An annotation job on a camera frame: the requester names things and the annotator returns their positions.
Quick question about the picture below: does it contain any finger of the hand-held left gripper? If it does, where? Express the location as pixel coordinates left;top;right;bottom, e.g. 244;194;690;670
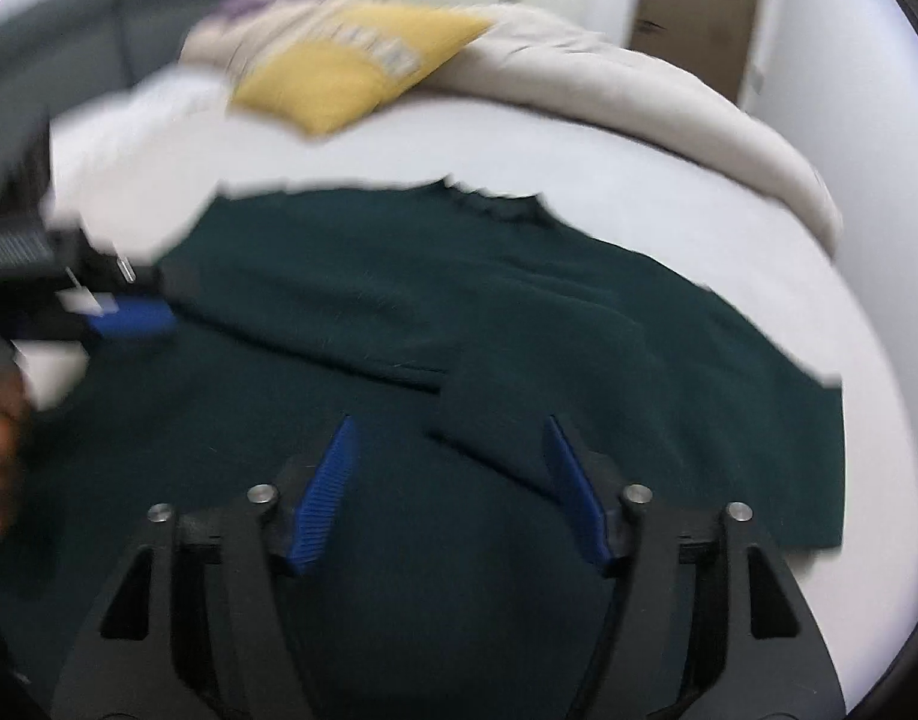
46;229;179;346

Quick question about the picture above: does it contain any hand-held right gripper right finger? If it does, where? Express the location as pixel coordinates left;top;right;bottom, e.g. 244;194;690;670
543;414;850;720

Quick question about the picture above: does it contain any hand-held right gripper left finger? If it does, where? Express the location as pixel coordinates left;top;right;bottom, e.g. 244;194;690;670
50;414;357;720

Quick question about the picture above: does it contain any dark green sweater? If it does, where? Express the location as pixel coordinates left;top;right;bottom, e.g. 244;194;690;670
0;176;846;720

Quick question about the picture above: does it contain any brown wooden door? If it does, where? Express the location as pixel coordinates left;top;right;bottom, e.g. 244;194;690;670
628;0;766;102

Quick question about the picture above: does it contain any grey upholstered headboard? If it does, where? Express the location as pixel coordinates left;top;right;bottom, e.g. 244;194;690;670
0;0;295;203

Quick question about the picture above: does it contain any yellow pillow with striped band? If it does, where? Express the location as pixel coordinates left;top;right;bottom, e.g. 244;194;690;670
309;0;497;95

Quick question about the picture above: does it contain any white bed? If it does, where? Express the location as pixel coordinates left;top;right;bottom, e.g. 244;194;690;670
39;75;918;720

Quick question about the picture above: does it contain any white textured blanket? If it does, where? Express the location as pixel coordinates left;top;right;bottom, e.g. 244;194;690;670
50;67;239;256

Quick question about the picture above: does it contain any plain yellow pillow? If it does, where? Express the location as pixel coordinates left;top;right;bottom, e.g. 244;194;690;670
230;41;407;137

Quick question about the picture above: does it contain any beige duvet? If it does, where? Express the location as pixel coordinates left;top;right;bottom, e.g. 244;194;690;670
181;0;842;252

